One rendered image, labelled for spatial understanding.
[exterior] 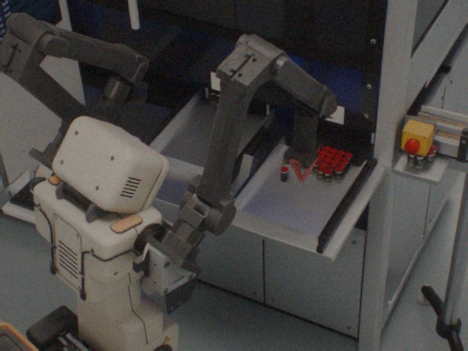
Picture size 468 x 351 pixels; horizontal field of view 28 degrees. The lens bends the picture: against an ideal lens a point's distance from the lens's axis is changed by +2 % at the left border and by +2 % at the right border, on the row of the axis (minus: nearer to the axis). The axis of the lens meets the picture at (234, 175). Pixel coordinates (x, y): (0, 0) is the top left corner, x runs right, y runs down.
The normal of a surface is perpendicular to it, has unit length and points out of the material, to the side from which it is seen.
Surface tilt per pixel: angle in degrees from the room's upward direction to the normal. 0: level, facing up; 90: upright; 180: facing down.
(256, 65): 18
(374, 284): 90
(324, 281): 90
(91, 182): 48
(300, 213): 0
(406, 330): 0
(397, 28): 90
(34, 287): 0
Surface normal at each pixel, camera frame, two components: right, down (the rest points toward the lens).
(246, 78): -0.05, -0.52
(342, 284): -0.46, 0.59
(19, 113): 0.89, 0.28
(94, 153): -0.55, -0.15
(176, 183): -0.04, -0.76
